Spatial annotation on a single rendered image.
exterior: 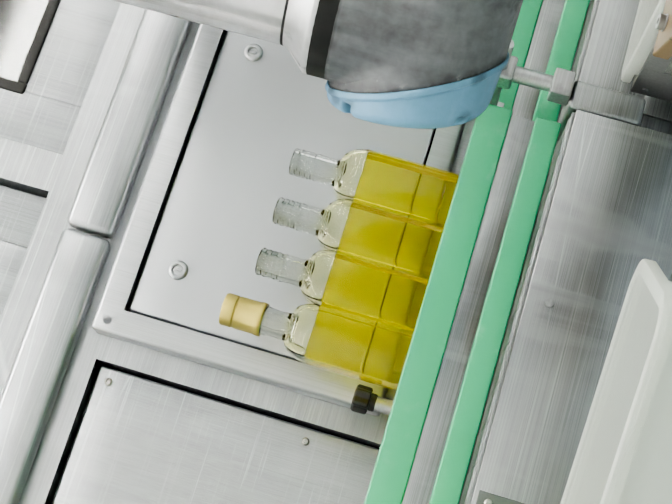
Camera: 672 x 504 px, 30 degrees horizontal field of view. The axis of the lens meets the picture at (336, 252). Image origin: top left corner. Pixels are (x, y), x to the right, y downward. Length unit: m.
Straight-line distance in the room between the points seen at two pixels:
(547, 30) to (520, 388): 0.42
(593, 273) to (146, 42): 0.66
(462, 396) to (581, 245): 0.18
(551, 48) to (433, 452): 0.47
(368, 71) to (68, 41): 0.82
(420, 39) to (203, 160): 0.69
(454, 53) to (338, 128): 0.66
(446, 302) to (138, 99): 0.53
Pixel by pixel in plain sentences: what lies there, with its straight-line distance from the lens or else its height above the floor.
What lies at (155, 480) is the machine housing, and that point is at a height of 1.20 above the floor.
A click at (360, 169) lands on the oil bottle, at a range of 1.31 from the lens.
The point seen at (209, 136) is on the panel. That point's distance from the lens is 1.49.
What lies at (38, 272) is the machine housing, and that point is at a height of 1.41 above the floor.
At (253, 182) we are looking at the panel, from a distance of 1.47.
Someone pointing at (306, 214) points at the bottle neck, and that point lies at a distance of 1.31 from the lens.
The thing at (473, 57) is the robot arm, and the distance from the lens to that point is 0.85.
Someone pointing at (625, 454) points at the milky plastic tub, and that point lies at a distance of 0.76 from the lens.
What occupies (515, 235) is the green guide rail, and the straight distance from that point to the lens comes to 1.18.
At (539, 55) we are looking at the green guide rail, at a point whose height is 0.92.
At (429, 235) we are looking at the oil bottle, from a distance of 1.29.
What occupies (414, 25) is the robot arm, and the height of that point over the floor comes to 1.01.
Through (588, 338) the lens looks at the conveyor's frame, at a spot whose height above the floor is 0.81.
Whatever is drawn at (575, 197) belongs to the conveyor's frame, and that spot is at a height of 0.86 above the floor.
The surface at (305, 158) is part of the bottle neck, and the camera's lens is 1.33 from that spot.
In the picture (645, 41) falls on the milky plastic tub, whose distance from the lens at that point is 1.17.
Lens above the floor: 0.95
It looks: 5 degrees up
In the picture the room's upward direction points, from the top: 74 degrees counter-clockwise
